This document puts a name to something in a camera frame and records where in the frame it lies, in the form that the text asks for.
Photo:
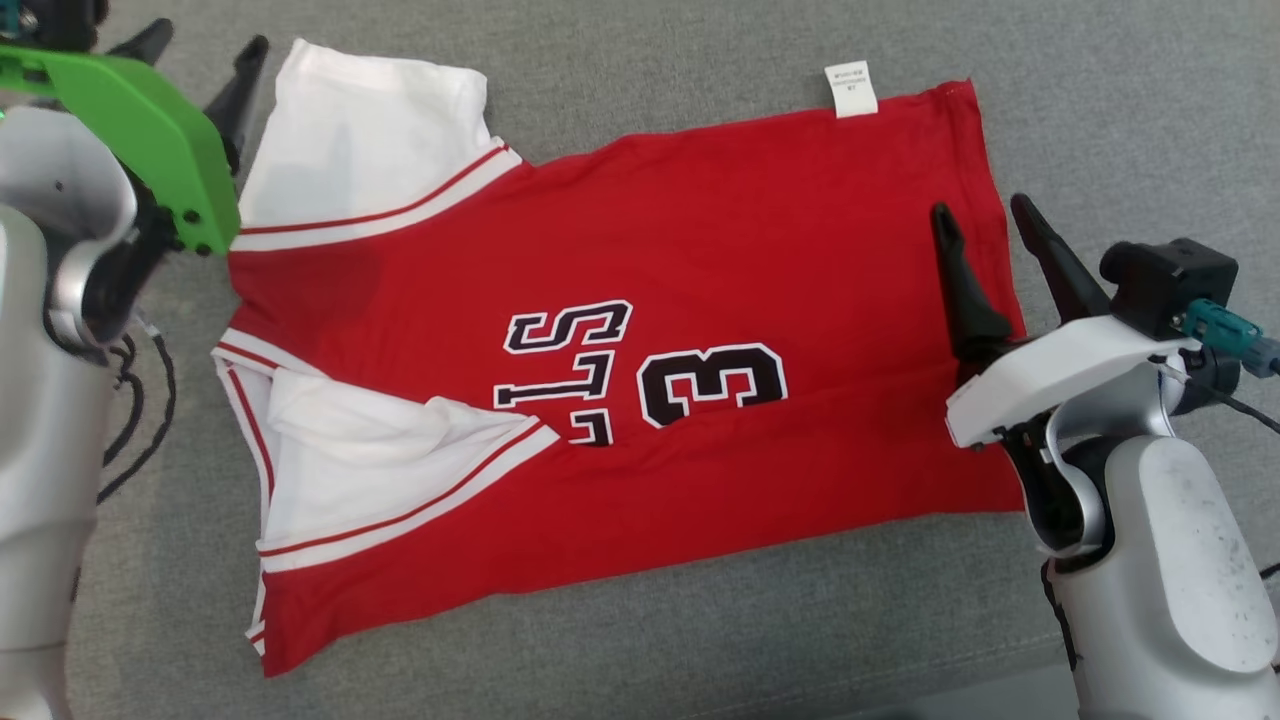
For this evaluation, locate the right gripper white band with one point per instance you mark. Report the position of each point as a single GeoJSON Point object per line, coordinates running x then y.
{"type": "Point", "coordinates": [1060, 375]}

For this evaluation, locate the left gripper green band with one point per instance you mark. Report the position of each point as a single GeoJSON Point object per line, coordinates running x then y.
{"type": "Point", "coordinates": [150, 140]}

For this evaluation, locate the red jersey with white sleeves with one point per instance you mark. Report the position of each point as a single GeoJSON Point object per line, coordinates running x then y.
{"type": "Point", "coordinates": [700, 250]}

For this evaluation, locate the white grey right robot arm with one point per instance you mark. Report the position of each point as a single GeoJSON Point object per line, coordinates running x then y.
{"type": "Point", "coordinates": [1160, 560]}

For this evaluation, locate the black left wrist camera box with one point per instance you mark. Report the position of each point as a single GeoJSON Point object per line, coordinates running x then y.
{"type": "Point", "coordinates": [60, 20]}

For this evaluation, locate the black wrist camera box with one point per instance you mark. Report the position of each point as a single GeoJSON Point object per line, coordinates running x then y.
{"type": "Point", "coordinates": [1165, 280]}
{"type": "Point", "coordinates": [60, 20]}

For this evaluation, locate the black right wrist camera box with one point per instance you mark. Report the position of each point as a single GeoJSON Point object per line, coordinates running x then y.
{"type": "Point", "coordinates": [1165, 280]}

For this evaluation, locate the teal left camera connector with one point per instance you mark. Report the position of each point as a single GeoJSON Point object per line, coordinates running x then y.
{"type": "Point", "coordinates": [15, 20]}

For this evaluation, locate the teal camera connector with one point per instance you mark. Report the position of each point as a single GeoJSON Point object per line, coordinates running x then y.
{"type": "Point", "coordinates": [1225, 330]}
{"type": "Point", "coordinates": [15, 20]}

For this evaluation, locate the teal right camera connector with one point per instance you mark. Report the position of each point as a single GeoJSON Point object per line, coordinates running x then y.
{"type": "Point", "coordinates": [1225, 330]}

